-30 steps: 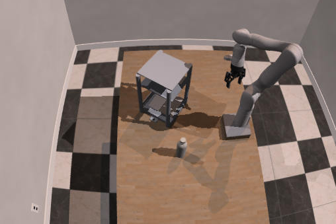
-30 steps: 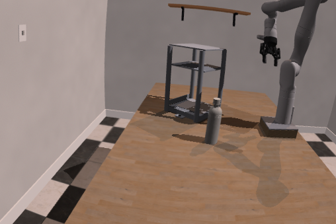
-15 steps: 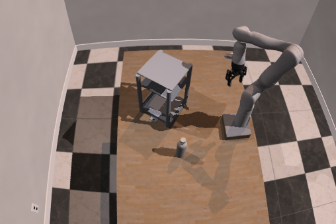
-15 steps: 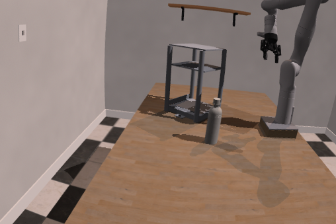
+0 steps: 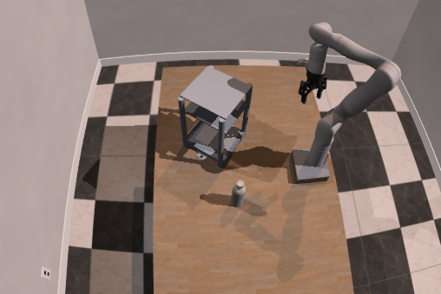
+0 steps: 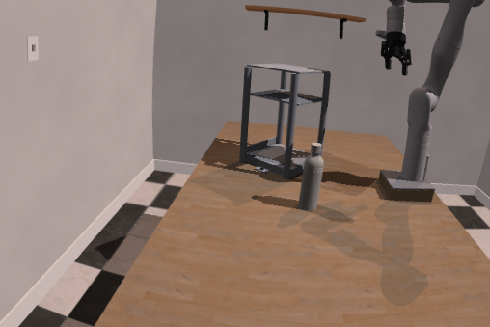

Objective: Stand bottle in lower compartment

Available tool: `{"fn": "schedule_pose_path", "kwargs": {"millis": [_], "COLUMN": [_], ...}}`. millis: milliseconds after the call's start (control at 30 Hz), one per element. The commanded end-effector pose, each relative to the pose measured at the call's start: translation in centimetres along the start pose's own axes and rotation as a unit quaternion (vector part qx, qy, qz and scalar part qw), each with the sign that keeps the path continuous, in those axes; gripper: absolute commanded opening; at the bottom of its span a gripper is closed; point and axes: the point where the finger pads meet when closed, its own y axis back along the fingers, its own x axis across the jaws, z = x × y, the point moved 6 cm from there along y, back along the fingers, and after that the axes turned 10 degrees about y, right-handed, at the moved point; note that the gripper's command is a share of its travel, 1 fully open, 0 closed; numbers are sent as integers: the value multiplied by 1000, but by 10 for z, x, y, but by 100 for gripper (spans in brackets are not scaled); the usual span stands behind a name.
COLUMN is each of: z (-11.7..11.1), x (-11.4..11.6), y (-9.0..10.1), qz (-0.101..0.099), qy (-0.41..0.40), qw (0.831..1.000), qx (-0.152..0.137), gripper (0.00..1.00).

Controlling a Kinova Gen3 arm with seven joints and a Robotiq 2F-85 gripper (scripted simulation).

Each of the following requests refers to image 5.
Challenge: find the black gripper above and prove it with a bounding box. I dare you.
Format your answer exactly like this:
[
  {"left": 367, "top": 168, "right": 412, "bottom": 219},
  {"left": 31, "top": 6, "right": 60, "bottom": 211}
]
[{"left": 299, "top": 70, "right": 327, "bottom": 104}]

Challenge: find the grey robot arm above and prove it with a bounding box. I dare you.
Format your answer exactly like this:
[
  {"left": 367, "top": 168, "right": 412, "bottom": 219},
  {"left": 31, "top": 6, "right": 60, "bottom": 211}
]
[{"left": 297, "top": 23, "right": 401, "bottom": 167}]

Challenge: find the grey shelving unit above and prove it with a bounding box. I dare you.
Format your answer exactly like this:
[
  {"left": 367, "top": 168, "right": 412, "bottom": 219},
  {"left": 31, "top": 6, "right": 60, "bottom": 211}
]
[{"left": 178, "top": 65, "right": 253, "bottom": 167}]

